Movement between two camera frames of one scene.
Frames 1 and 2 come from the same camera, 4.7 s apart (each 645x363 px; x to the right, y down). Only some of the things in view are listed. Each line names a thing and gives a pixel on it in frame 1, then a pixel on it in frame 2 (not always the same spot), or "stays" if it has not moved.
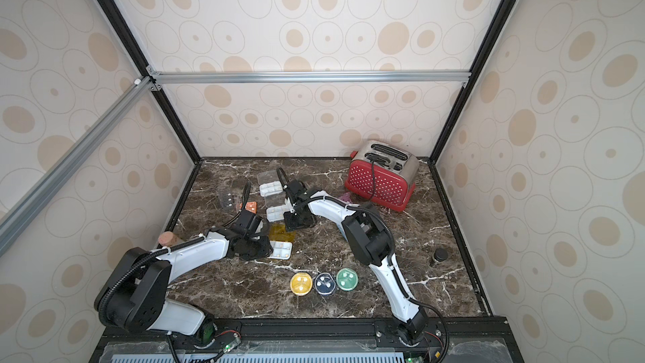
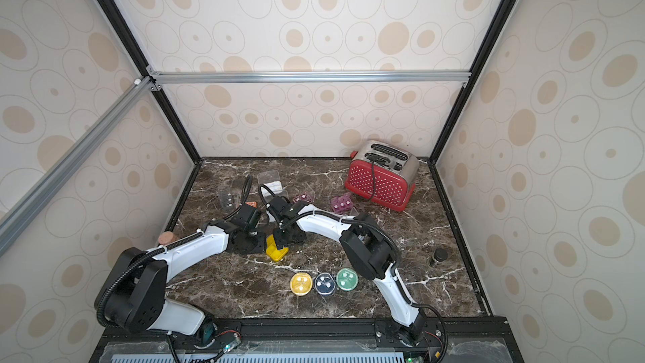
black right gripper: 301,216 to 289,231
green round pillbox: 347,279 stays
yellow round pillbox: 301,283 stays
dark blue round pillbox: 324,283 stays
